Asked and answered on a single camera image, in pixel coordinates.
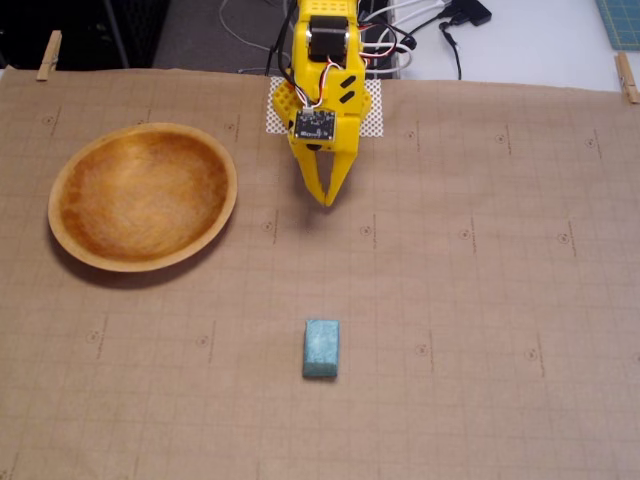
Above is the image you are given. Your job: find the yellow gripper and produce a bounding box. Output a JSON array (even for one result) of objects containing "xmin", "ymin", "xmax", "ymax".
[{"xmin": 287, "ymin": 115, "xmax": 362, "ymax": 208}]

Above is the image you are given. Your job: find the blue block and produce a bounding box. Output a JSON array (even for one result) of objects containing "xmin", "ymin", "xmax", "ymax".
[{"xmin": 301, "ymin": 318, "xmax": 342, "ymax": 380}]

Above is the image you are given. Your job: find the wooden bowl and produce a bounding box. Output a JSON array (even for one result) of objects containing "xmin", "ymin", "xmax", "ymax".
[{"xmin": 47, "ymin": 122, "xmax": 239, "ymax": 274}]

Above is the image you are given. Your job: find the white mesh mat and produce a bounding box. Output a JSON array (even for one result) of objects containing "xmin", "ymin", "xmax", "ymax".
[{"xmin": 264, "ymin": 77, "xmax": 385, "ymax": 139}]

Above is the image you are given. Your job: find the brown gridded wrapping paper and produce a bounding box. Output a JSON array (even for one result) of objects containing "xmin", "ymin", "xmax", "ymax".
[{"xmin": 0, "ymin": 67, "xmax": 640, "ymax": 480}]

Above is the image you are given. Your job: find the black power adapter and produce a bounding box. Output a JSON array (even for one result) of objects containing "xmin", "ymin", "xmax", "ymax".
[{"xmin": 439, "ymin": 0, "xmax": 494, "ymax": 29}]

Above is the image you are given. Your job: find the black furniture piece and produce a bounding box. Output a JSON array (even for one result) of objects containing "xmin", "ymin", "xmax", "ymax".
[{"xmin": 0, "ymin": 0, "xmax": 171, "ymax": 71}]

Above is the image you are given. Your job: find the wooden clothespin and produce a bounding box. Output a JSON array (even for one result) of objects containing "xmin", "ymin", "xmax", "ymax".
[
  {"xmin": 35, "ymin": 29, "xmax": 63, "ymax": 82},
  {"xmin": 613, "ymin": 51, "xmax": 640, "ymax": 105}
]

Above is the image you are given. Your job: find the green cutting mat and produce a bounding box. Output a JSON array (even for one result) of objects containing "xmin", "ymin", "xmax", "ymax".
[{"xmin": 594, "ymin": 0, "xmax": 640, "ymax": 50}]

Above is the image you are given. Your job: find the black camera circuit board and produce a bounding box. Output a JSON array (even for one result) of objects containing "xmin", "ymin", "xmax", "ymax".
[{"xmin": 293, "ymin": 108, "xmax": 337, "ymax": 142}]

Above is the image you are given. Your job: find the black camera cable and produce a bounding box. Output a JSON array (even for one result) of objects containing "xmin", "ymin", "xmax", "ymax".
[{"xmin": 274, "ymin": 0, "xmax": 309, "ymax": 109}]

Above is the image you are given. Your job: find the white looped cable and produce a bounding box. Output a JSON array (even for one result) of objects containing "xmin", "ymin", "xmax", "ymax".
[{"xmin": 364, "ymin": 42, "xmax": 417, "ymax": 77}]

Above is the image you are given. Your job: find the black plug cable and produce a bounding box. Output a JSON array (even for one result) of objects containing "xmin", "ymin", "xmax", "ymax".
[{"xmin": 438, "ymin": 18, "xmax": 464, "ymax": 81}]

